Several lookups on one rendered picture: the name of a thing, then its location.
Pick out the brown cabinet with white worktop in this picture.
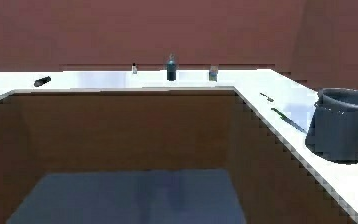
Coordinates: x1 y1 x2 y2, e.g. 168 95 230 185
0 68 358 224

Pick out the small pale teal cup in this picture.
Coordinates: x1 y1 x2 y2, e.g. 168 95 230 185
208 65 219 82

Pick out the black cylinder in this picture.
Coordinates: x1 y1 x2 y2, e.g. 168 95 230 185
33 75 52 88

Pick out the dark teal bottle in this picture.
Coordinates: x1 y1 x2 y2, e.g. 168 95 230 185
165 53 178 82

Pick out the dark grey pot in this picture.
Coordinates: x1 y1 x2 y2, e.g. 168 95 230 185
304 87 358 165

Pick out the green handled knife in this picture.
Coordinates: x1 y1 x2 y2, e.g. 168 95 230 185
270 107 308 134

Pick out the small grey green utensil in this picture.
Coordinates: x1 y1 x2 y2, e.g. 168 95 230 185
259 92 275 103

